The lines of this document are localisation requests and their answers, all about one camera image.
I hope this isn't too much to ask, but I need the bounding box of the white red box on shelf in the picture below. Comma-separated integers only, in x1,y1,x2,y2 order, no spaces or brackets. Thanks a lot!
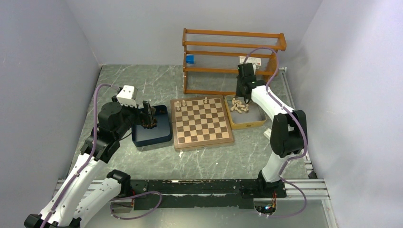
239,56,261,69

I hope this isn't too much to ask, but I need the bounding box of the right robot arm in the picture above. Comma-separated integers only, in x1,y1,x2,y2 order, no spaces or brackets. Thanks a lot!
236,63,307,197

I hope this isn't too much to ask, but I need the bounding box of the orange wooden shelf rack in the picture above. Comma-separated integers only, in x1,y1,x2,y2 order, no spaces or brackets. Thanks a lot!
182,28,287,95

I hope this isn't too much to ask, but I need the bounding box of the pile of brown chess pieces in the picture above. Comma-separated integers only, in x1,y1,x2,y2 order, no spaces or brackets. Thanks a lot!
141,123,157,129

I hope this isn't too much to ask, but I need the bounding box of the wooden chessboard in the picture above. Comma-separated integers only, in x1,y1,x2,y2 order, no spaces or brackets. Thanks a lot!
170,95,234,151

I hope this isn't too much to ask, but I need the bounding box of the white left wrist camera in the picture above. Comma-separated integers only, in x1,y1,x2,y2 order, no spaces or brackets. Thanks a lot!
116,85,138,107

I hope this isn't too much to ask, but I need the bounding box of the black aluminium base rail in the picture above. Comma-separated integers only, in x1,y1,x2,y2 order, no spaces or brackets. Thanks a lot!
76,178,330,212

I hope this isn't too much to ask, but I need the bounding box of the white chess king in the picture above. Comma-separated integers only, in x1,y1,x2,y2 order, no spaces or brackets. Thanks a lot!
231,97,242,105

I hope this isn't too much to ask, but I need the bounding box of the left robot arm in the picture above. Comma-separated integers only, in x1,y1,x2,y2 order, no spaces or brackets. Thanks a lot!
24,101,156,228

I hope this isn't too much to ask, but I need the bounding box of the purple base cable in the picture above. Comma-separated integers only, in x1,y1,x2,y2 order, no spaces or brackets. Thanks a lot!
110,190,163,220

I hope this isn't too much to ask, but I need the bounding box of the blue box on shelf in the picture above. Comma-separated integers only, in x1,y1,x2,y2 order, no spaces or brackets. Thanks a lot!
185,55,195,64

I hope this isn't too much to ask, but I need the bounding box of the dark blue tray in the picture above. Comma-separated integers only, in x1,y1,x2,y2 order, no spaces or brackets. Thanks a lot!
131,104,173,148

